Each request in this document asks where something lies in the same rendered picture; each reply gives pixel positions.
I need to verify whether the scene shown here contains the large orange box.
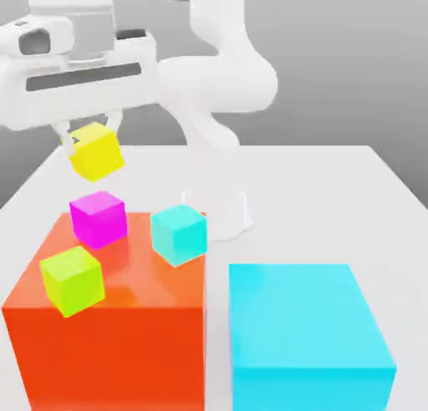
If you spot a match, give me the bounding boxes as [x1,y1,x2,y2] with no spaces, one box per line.
[1,211,207,411]

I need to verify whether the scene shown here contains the small yellow cube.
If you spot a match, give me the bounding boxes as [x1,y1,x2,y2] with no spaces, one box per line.
[68,121,127,184]

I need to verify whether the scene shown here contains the large cyan box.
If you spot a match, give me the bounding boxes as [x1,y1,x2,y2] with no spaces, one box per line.
[227,262,398,411]

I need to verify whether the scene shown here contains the small cyan cube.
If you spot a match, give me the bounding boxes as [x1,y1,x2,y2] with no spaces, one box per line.
[150,203,209,268]

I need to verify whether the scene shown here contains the small lime green cube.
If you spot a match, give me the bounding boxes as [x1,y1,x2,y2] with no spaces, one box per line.
[39,245,107,319]

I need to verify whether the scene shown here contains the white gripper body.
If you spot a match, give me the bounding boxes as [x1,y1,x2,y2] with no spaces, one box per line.
[0,35,161,132]

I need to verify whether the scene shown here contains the small magenta cube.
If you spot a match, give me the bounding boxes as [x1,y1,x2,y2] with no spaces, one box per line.
[69,190,129,251]

